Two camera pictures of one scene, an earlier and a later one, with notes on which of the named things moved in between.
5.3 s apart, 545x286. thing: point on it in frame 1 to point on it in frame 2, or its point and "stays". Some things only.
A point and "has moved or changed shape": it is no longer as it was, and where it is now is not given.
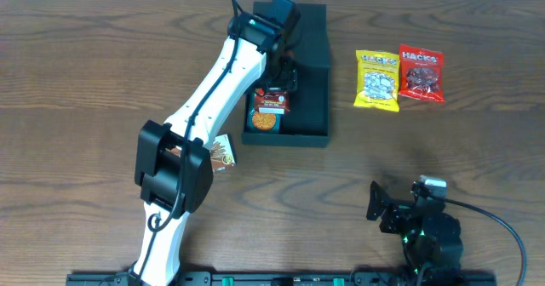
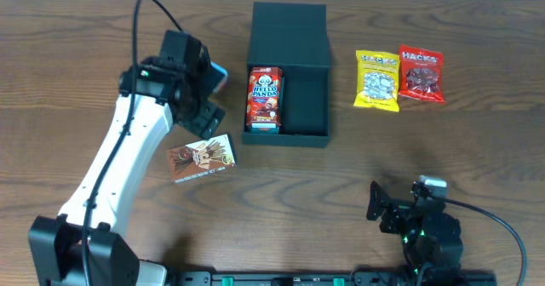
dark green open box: x=307 y=122 stays
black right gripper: x=398 y=209 stays
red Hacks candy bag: x=421 y=74 stays
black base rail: x=286 y=279 stays
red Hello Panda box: x=272 y=102 has moved or changed shape
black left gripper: x=289 y=79 to x=208 y=122
